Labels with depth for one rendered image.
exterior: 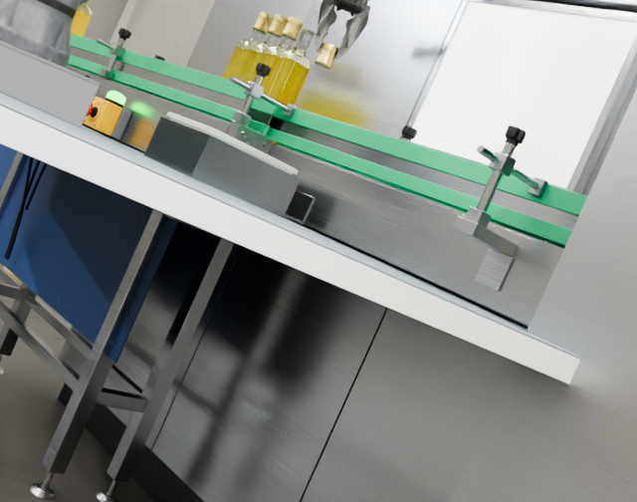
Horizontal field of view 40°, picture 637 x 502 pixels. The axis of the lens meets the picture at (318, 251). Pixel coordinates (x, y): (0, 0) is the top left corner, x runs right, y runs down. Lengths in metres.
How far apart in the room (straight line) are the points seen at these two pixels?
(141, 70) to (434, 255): 1.01
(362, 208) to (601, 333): 0.63
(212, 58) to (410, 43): 0.75
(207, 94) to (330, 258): 1.06
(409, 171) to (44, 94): 0.63
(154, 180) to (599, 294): 0.54
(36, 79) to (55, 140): 0.70
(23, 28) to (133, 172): 0.75
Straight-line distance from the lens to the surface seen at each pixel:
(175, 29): 4.45
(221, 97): 1.88
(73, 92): 1.54
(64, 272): 2.16
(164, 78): 2.09
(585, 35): 1.69
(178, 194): 0.86
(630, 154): 1.13
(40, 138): 0.85
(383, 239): 1.52
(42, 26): 1.58
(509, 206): 1.42
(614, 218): 1.10
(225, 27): 2.52
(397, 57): 1.94
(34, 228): 2.36
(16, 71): 1.54
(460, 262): 1.41
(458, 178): 1.49
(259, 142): 1.79
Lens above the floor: 0.77
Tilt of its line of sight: 2 degrees down
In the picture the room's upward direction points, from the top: 24 degrees clockwise
